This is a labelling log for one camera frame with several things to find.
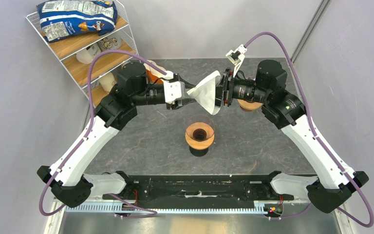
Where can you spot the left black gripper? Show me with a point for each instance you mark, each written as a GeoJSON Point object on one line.
{"type": "Point", "coordinates": [179, 104]}

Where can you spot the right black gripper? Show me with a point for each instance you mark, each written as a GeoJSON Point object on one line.
{"type": "Point", "coordinates": [225, 89]}

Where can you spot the orange white filter box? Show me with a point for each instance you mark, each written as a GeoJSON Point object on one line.
{"type": "Point", "coordinates": [153, 74]}

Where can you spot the wooden ring stand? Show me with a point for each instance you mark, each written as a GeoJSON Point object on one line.
{"type": "Point", "coordinates": [199, 135]}
{"type": "Point", "coordinates": [249, 106]}

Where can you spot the red black dripper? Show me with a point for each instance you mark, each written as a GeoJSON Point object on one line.
{"type": "Point", "coordinates": [198, 153]}

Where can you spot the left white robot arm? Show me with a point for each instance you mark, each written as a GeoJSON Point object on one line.
{"type": "Point", "coordinates": [66, 178]}

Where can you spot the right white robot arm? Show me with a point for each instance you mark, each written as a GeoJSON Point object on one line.
{"type": "Point", "coordinates": [334, 182]}

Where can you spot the cream white bottle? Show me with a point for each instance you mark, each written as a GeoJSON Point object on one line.
{"type": "Point", "coordinates": [107, 82]}

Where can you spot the white plastic jug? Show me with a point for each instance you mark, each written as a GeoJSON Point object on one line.
{"type": "Point", "coordinates": [87, 55]}

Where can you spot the blue Doritos chip bag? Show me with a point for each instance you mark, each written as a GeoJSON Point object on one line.
{"type": "Point", "coordinates": [61, 19]}

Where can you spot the white wire wooden shelf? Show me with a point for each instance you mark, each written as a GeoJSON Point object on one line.
{"type": "Point", "coordinates": [66, 50]}

